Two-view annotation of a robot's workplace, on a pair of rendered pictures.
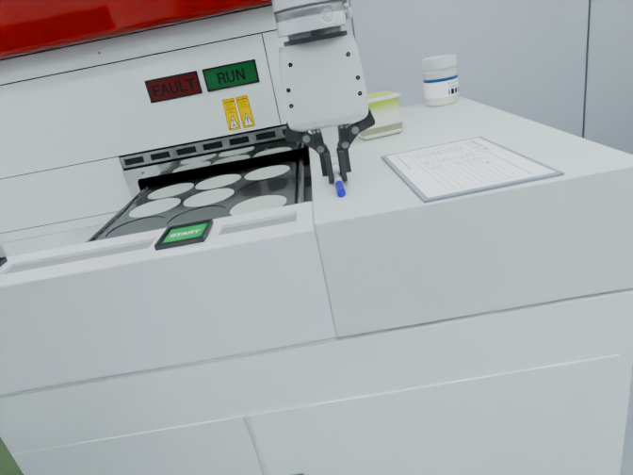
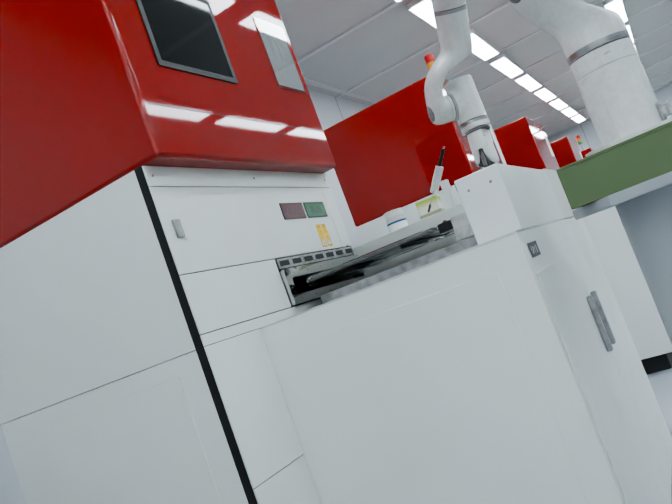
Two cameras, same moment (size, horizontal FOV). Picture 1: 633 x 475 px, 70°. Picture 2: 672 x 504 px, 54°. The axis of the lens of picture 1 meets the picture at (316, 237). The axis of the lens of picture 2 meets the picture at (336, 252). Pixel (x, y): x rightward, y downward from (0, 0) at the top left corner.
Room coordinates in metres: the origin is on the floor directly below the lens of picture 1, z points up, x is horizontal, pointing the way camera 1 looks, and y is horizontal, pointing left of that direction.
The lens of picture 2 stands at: (0.26, 1.88, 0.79)
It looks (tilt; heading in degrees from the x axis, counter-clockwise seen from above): 5 degrees up; 294
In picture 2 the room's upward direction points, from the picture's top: 20 degrees counter-clockwise
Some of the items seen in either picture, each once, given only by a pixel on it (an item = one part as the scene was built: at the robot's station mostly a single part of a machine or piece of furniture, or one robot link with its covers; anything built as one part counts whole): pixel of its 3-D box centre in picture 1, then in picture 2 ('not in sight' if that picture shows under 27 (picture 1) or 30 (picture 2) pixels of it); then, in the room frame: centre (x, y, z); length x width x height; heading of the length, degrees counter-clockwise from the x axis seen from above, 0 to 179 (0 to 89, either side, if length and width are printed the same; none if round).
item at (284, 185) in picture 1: (209, 198); (393, 250); (0.86, 0.19, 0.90); 0.34 x 0.34 x 0.01; 87
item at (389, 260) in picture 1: (417, 177); (467, 231); (0.74, -0.19, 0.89); 0.62 x 0.35 x 0.14; 177
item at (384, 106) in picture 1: (375, 115); (430, 208); (0.82, -0.14, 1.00); 0.07 x 0.07 x 0.07; 6
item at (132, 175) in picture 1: (219, 172); (327, 277); (1.07, 0.19, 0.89); 0.44 x 0.02 x 0.10; 87
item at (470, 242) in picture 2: not in sight; (404, 269); (0.81, 0.31, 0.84); 0.50 x 0.02 x 0.03; 177
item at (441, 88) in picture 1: (440, 80); (397, 223); (1.00, -0.32, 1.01); 0.07 x 0.07 x 0.10
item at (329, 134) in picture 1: (323, 112); (440, 188); (0.74, -0.05, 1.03); 0.06 x 0.04 x 0.13; 177
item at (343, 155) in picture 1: (349, 152); not in sight; (0.58, -0.06, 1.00); 0.03 x 0.03 x 0.07; 87
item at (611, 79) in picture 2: not in sight; (617, 96); (0.22, 0.46, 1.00); 0.19 x 0.19 x 0.18
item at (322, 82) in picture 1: (321, 78); (483, 146); (0.58, -0.04, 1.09); 0.10 x 0.07 x 0.11; 87
